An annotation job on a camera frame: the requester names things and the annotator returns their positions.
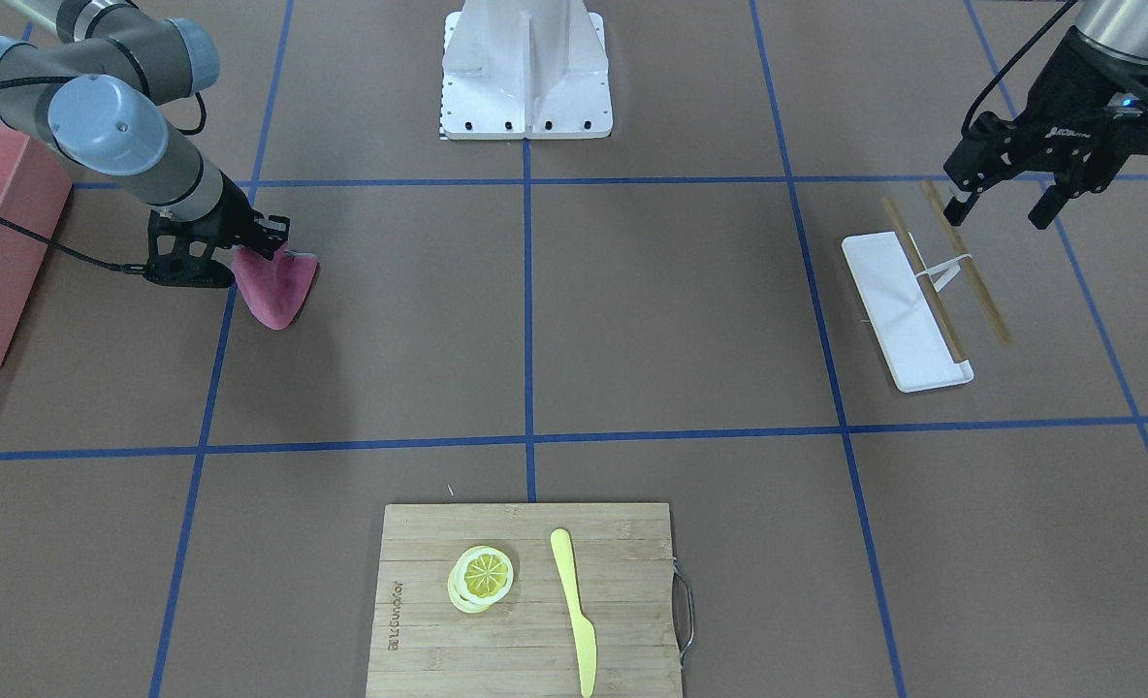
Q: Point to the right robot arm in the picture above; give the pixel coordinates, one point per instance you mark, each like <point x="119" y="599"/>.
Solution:
<point x="96" y="101"/>

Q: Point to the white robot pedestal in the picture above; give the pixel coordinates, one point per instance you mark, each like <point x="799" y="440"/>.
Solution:
<point x="517" y="70"/>

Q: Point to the wooden rack rod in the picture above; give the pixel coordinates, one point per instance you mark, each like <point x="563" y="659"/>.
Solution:
<point x="969" y="267"/>
<point x="930" y="294"/>

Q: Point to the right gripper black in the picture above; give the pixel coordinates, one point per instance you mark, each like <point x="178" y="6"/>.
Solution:
<point x="236" y="220"/>

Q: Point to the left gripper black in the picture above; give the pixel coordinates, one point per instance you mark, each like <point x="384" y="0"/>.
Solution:
<point x="1068" y="116"/>

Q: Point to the yellow plastic knife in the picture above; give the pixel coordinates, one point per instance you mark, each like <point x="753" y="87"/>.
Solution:
<point x="582" y="629"/>

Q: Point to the wooden cutting board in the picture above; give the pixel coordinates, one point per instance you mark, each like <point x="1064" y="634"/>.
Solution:
<point x="523" y="646"/>

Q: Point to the white rectangular tray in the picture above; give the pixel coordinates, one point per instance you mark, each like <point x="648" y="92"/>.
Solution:
<point x="904" y="321"/>

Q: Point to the yellow lemon slices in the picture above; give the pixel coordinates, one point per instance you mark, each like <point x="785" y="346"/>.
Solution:
<point x="480" y="578"/>

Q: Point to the pink cloth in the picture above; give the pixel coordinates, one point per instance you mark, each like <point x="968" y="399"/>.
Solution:
<point x="274" y="290"/>

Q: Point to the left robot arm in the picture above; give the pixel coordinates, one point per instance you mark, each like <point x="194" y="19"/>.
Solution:
<point x="1116" y="27"/>

